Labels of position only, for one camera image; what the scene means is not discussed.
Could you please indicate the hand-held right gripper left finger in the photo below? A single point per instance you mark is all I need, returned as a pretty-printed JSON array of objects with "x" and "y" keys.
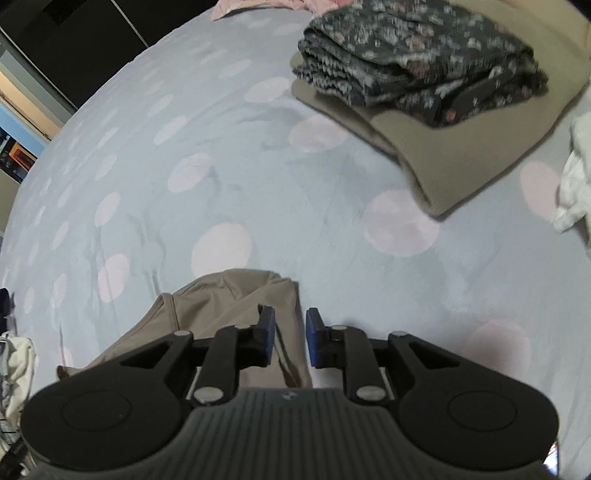
[{"x": 268, "y": 333}]

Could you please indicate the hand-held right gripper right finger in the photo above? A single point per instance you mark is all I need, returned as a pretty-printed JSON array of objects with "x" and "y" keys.
[{"x": 314, "y": 337}]

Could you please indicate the taupe shirt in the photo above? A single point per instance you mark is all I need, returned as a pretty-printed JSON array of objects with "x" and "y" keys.
[{"x": 217, "y": 295}]

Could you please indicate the polka dot bedsheet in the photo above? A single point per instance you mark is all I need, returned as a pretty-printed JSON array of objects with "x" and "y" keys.
[{"x": 231, "y": 161}]

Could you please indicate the folded khaki garment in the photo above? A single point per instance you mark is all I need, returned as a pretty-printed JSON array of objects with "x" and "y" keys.
[{"x": 461, "y": 152}]

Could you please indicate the cream garment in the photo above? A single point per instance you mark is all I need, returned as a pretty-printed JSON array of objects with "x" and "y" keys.
[{"x": 21, "y": 364}]

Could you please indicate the navy garment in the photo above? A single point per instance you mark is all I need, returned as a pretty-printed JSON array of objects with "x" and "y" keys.
[{"x": 5, "y": 302}]

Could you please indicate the grey striped garment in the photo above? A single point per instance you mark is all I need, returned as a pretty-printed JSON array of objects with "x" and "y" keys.
[{"x": 7, "y": 424}]

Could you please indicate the orange stool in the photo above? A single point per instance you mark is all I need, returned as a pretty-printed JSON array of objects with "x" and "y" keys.
[{"x": 23, "y": 159}]

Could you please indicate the folded dark floral garment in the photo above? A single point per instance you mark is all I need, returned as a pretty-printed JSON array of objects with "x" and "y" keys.
[{"x": 392, "y": 46}]

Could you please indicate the crumpled white cloth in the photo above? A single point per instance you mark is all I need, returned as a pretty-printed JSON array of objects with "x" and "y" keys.
[{"x": 575, "y": 184}]

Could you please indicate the dark wardrobe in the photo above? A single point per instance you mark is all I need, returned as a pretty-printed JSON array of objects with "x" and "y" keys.
[{"x": 69, "y": 46}]

